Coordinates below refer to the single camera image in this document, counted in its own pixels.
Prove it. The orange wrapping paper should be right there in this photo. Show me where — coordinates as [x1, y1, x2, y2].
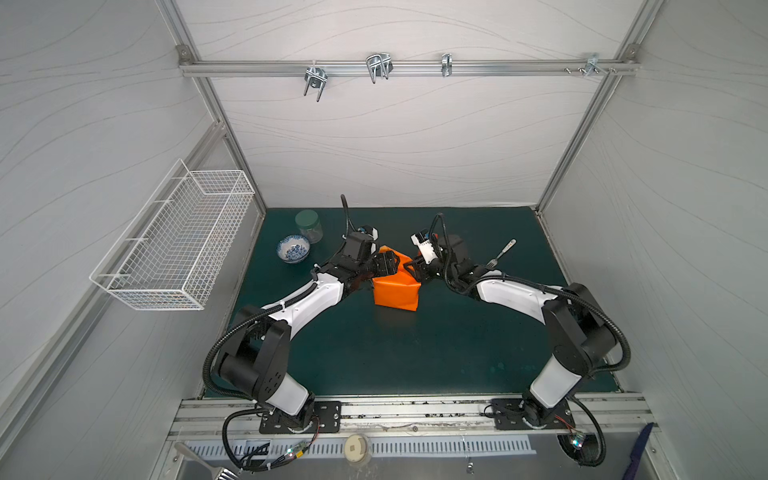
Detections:
[372, 246, 421, 311]

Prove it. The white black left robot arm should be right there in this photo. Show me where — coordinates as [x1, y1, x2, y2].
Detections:
[202, 250, 400, 430]

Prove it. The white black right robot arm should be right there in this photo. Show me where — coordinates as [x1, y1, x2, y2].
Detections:
[405, 231, 631, 429]

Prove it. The blue white ceramic bowl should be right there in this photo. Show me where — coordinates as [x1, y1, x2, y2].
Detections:
[276, 234, 311, 264]

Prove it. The green lidded glass jar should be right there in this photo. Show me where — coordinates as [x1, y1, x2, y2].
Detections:
[294, 209, 323, 244]

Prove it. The round white puck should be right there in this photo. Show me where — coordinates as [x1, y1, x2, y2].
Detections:
[343, 433, 372, 467]

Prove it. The metal u-bolt clamp left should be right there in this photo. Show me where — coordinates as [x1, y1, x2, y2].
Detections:
[303, 65, 328, 102]

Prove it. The metal u-bolt clamp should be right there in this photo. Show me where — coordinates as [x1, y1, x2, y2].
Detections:
[365, 52, 393, 84]
[303, 65, 328, 102]

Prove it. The metal u-bolt clamp middle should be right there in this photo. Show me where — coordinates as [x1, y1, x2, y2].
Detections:
[365, 52, 393, 84]

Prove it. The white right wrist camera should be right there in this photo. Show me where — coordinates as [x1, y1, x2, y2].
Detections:
[411, 232, 440, 265]

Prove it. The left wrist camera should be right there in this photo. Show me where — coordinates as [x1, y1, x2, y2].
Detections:
[342, 225, 379, 263]

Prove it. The fork with white handle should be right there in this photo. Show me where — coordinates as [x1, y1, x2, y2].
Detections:
[486, 239, 517, 270]

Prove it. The white wire basket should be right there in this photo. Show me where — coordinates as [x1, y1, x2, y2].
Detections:
[89, 159, 255, 311]

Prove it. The metal ring clamp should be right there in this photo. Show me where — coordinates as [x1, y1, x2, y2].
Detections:
[441, 53, 453, 78]

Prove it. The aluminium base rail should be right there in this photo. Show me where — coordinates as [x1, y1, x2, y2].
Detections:
[168, 393, 655, 440]

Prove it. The metal bracket clamp right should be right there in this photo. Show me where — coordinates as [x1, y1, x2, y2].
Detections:
[564, 53, 617, 78]

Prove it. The aluminium cross rail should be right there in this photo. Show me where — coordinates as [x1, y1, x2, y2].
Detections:
[179, 56, 641, 78]

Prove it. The blue handled tool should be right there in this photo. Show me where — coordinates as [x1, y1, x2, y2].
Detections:
[622, 423, 654, 480]

